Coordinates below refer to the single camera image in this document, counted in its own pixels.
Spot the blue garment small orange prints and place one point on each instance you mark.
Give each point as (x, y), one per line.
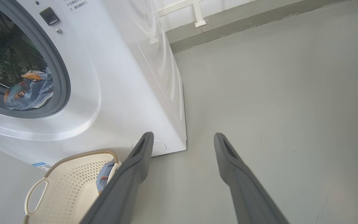
(103, 175)

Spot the white metal rack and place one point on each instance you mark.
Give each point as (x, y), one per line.
(197, 15)

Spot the cream perforated laundry basket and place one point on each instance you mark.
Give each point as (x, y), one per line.
(70, 186)

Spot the blue garment large orange print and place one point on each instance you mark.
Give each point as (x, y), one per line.
(29, 93)

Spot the white front-load washing machine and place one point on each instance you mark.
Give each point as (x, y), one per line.
(120, 77)

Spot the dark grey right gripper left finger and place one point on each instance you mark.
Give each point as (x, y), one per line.
(123, 186)

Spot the round white filter cover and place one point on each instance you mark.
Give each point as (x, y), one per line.
(159, 146)

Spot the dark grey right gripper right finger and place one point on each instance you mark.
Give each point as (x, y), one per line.
(247, 193)

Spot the blue white energy label sticker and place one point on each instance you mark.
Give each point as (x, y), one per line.
(41, 165)

